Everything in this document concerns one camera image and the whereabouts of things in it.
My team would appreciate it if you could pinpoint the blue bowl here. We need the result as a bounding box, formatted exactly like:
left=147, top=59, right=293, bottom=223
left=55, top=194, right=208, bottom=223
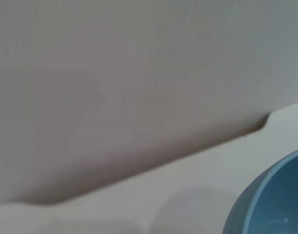
left=221, top=147, right=298, bottom=234

